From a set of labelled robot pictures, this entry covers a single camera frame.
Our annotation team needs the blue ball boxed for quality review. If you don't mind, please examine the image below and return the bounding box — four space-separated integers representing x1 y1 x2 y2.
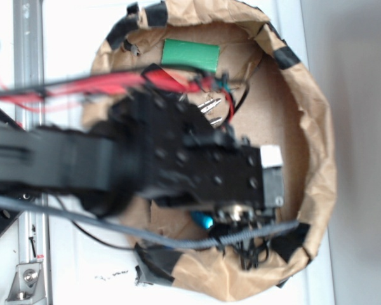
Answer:
190 211 215 230

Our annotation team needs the brown paper bag bin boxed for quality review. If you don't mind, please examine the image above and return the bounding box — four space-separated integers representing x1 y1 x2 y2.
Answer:
91 1 337 301

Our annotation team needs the green rectangular block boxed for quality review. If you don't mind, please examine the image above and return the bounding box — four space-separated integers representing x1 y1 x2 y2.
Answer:
161 39 220 73

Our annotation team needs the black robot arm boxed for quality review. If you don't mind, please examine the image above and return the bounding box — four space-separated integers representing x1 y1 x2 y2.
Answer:
0 90 264 217

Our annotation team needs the metal corner bracket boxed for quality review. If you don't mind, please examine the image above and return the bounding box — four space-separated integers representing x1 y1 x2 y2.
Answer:
5 262 45 304

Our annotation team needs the grey braided cable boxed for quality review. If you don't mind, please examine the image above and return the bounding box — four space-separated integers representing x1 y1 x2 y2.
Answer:
0 194 301 250

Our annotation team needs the grey white servo block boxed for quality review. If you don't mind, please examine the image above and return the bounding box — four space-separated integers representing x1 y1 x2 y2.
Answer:
260 145 284 208

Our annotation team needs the red wire bundle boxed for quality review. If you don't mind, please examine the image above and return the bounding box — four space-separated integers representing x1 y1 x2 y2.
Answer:
0 39 236 119

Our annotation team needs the aluminium extrusion rail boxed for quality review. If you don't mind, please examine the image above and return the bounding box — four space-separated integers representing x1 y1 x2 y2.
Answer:
13 1 53 304

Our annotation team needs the silver key bunch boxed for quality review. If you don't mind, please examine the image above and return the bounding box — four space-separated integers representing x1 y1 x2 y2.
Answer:
197 98 223 128

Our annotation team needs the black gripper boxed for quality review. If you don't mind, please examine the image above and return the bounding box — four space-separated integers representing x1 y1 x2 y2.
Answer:
126 90 264 210

